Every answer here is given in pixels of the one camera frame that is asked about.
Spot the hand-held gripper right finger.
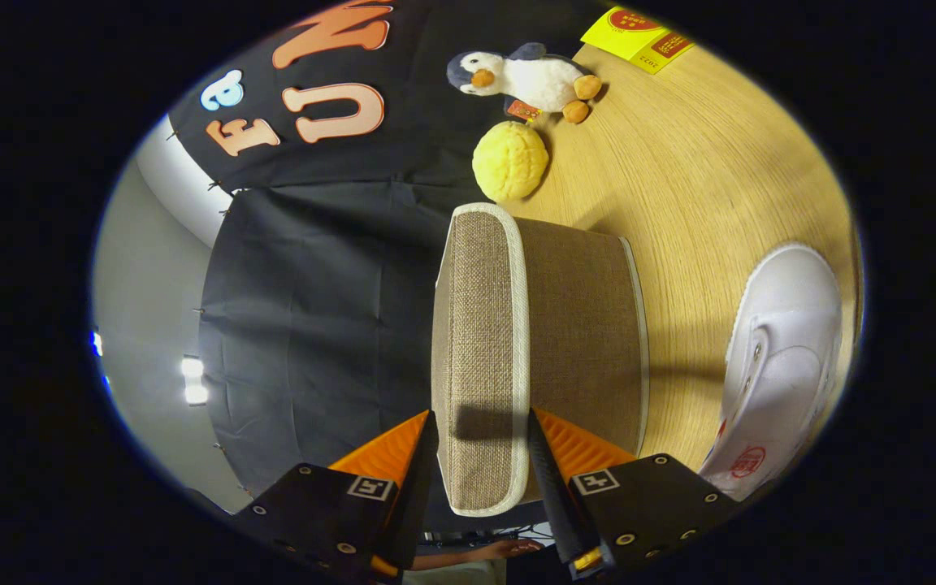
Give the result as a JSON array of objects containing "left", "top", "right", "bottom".
[{"left": 526, "top": 406, "right": 741, "bottom": 579}]

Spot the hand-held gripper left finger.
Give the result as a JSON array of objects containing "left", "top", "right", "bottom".
[{"left": 232, "top": 409, "right": 440, "bottom": 582}]

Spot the beige fabric storage box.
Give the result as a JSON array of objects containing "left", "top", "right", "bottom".
[{"left": 431, "top": 202, "right": 651, "bottom": 518}]

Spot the white canvas shoe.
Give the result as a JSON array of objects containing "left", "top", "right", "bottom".
[{"left": 697, "top": 242, "right": 844, "bottom": 502}]

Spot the black backdrop cloth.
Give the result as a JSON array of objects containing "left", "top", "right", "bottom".
[{"left": 167, "top": 0, "right": 599, "bottom": 521}]

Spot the double bar ceiling light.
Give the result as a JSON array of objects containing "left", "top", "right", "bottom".
[{"left": 180, "top": 355, "right": 210, "bottom": 407}]

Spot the yellow plush bun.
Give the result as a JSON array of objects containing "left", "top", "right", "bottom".
[{"left": 471, "top": 120, "right": 552, "bottom": 204}]

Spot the penguin plush toy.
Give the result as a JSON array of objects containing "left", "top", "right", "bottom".
[{"left": 446, "top": 42, "right": 604, "bottom": 125}]

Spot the yellow book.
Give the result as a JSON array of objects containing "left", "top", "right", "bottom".
[{"left": 580, "top": 6, "right": 696, "bottom": 76}]

